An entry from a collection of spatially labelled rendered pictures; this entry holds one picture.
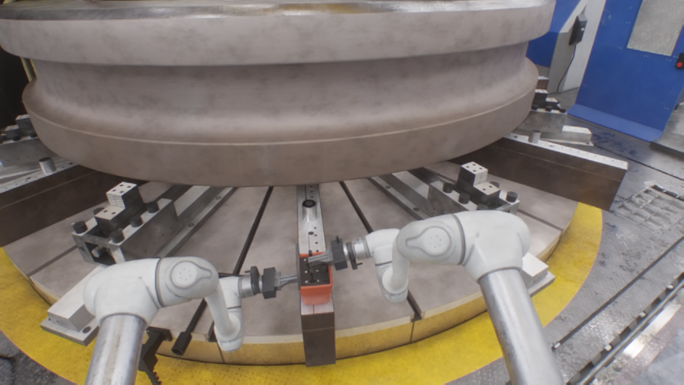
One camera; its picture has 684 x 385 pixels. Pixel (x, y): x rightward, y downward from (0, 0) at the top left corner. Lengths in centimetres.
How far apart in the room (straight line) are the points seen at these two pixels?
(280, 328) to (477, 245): 130
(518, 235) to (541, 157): 228
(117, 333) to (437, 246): 76
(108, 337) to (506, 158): 297
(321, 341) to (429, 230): 97
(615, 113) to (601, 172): 318
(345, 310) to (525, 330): 128
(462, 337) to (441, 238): 159
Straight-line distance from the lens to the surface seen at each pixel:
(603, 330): 280
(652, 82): 610
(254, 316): 204
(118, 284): 105
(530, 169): 327
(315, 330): 161
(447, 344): 234
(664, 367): 283
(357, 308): 202
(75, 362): 267
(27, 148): 410
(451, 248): 86
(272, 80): 188
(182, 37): 182
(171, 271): 100
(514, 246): 94
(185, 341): 201
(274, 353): 214
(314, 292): 148
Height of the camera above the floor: 189
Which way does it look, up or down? 30 degrees down
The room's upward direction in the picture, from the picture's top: straight up
